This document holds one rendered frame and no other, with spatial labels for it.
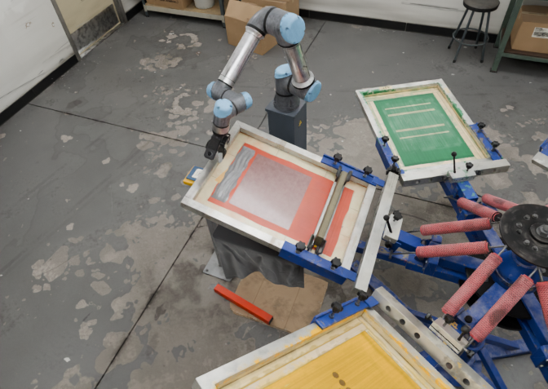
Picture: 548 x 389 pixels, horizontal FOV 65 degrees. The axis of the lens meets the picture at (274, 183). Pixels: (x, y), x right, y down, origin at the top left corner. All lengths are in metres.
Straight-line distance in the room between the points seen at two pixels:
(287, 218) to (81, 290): 1.89
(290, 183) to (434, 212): 1.71
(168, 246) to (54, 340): 0.95
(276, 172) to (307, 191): 0.18
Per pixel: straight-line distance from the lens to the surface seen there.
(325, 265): 1.85
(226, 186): 2.01
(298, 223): 1.97
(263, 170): 2.10
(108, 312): 3.24
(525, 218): 1.92
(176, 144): 4.14
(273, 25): 1.94
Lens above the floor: 2.68
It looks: 48 degrees down
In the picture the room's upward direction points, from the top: 5 degrees counter-clockwise
